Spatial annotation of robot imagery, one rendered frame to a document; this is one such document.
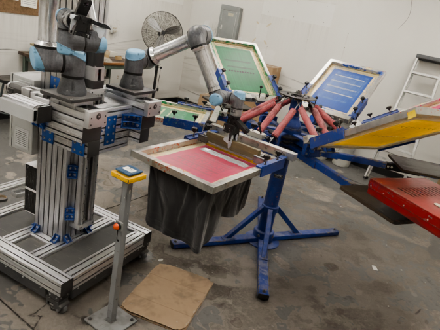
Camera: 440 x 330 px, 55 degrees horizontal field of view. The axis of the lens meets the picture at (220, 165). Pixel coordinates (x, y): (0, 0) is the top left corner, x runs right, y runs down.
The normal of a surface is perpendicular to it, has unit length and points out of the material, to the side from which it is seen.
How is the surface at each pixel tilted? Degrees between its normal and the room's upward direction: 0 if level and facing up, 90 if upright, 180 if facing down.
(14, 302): 0
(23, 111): 90
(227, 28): 90
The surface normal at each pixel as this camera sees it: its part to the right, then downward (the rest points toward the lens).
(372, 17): -0.56, 0.18
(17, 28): 0.80, 0.34
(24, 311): 0.18, -0.92
